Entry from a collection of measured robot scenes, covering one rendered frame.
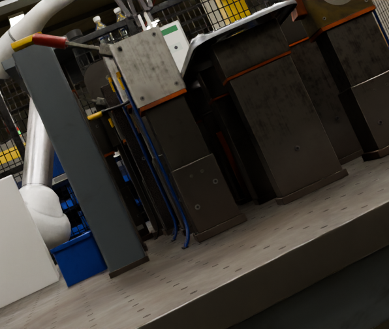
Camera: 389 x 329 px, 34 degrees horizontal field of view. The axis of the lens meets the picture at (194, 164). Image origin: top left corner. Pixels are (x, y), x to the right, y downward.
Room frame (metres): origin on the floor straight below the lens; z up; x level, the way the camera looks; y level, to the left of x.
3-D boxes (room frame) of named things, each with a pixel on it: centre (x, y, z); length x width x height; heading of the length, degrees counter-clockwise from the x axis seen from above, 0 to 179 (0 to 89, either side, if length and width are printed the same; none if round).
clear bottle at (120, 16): (2.79, 0.03, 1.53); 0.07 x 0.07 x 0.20
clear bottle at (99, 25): (2.78, 0.13, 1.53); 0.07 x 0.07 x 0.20
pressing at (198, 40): (1.67, -0.10, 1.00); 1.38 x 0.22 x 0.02; 6
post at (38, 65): (1.17, 0.19, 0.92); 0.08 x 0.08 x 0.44; 6
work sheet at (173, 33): (2.71, -0.08, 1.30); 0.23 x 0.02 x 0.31; 96
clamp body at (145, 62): (1.08, 0.02, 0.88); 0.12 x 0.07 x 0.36; 96
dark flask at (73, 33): (2.77, 0.25, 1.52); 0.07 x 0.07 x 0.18
